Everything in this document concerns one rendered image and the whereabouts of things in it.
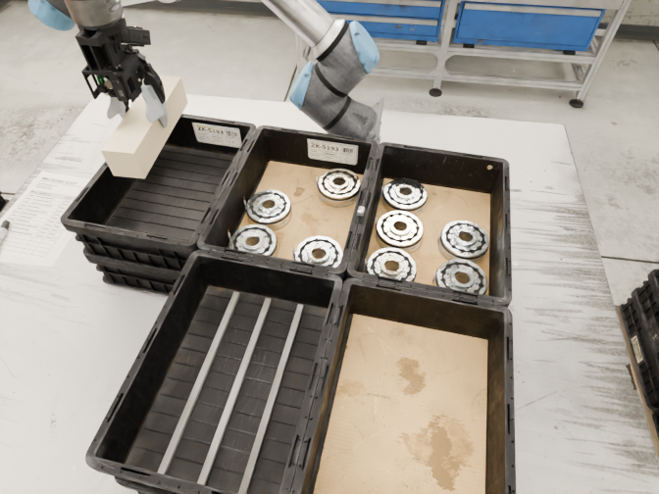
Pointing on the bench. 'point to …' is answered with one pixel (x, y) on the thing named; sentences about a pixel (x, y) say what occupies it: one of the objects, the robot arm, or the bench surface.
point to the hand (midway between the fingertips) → (146, 118)
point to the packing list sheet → (39, 221)
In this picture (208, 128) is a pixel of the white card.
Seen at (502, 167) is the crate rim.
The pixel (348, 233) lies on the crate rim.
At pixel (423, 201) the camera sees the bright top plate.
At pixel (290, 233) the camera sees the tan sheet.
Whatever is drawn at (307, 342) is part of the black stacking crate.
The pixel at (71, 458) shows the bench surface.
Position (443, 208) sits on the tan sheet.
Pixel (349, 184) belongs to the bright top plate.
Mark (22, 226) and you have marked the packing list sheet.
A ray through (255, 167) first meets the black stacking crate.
